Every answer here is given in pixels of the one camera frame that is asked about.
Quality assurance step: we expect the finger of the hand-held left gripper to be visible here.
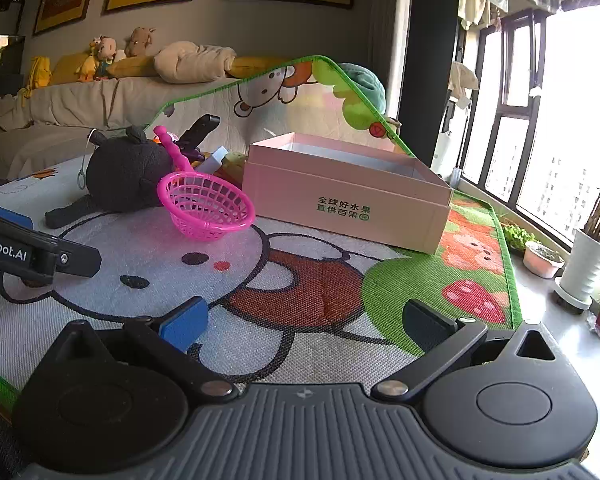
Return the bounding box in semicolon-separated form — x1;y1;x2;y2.
57;242;102;277
0;200;34;232

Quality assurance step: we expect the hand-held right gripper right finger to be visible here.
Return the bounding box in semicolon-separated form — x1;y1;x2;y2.
371;299;568;403

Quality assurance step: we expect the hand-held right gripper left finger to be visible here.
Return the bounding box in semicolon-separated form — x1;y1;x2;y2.
50;296;238;403

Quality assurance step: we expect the black plush toy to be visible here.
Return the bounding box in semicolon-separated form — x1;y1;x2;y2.
45;126;178;229

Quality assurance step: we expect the pink plastic toy basket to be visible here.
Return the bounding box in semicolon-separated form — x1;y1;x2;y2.
153;126;256;242

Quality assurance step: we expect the purple plastic toy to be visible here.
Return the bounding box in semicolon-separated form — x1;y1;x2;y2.
172;142;203;161

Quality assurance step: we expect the white and blue block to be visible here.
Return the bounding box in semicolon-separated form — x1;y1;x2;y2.
200;146;229;173

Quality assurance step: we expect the pale green toy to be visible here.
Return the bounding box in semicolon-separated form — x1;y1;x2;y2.
222;152;246;181

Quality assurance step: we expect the pink cardboard box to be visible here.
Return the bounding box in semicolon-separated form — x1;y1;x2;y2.
242;132;453;255

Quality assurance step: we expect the black bar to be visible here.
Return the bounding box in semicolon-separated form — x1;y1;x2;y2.
178;115;221;148

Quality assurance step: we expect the beige covered sofa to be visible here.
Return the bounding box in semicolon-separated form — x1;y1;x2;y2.
0;55;291;181

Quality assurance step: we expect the cartoon play mat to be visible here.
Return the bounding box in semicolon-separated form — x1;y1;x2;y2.
0;55;523;411

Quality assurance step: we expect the green leafy herb plant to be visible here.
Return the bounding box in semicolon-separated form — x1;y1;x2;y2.
500;222;538;252

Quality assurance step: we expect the pink and white bowl pot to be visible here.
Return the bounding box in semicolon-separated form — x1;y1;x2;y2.
522;241;565;279

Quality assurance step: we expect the yellow plush toy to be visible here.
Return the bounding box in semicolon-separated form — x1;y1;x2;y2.
22;56;51;102

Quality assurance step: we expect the long yellow cushion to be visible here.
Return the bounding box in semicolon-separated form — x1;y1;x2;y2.
50;52;156;86

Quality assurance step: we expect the tall white plant pot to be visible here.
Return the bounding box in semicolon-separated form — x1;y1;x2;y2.
555;229;600;311

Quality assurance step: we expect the white floor appliance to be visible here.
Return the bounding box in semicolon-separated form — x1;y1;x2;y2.
430;130;453;178

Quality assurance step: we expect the plush doll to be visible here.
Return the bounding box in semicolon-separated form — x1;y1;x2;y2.
80;35;117;82

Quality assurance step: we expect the brown plush animal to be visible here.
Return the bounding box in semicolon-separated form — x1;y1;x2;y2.
125;26;157;58

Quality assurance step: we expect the green plush cushion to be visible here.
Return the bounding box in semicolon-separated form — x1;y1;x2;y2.
337;62;387;116

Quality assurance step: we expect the hanging cream cloth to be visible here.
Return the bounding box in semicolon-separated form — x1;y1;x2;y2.
450;60;479;108

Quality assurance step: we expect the black framed window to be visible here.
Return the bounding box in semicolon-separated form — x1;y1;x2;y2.
450;5;600;256

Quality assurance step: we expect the short yellow cushion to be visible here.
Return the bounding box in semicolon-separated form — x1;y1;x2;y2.
227;57;291;79

